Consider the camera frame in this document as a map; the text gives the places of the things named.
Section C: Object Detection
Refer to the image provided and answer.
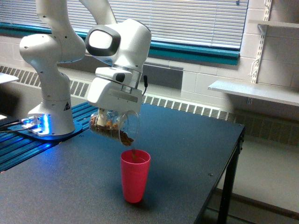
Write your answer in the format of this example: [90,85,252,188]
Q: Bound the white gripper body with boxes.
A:
[87,66,142,113]

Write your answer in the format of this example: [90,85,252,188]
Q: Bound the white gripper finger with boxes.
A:
[97,108,108,126]

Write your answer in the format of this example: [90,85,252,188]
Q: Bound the brown granular contents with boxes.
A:
[90,116,135,147]

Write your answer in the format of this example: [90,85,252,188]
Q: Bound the clear plastic cup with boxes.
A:
[89,110,140,147]

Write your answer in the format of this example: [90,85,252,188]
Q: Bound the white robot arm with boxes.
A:
[20,0,151,137]

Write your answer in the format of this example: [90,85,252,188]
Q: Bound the pink plastic cup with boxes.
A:
[121,149,151,203]

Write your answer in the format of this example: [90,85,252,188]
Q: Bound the teal window sill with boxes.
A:
[0,22,240,65]

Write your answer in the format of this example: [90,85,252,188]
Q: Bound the blue slotted aluminium table extension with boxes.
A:
[0,102,97,172]

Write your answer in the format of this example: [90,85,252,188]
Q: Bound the white object at left edge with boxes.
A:
[0,73,19,84]

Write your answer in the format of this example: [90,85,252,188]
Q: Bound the white window blinds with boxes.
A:
[0,0,249,50]

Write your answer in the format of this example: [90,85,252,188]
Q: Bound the black table leg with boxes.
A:
[217,130,245,224]

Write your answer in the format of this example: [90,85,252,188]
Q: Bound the white baseboard radiator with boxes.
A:
[0,64,299,147]

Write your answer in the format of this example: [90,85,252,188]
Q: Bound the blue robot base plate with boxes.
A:
[17,122,83,142]

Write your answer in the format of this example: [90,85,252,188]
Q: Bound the black cables at base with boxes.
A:
[0,119,24,133]

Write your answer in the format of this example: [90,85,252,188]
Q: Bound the white shelf bracket rail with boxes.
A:
[250,0,273,84]

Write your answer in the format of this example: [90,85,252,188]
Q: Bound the white lower wall shelf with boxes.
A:
[208,80,299,106]

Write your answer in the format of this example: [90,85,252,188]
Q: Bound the white wall shelf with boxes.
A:
[208,80,299,106]
[248,20,299,28]

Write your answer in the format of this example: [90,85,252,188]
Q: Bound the white upper wall shelf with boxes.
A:
[248,20,299,28]

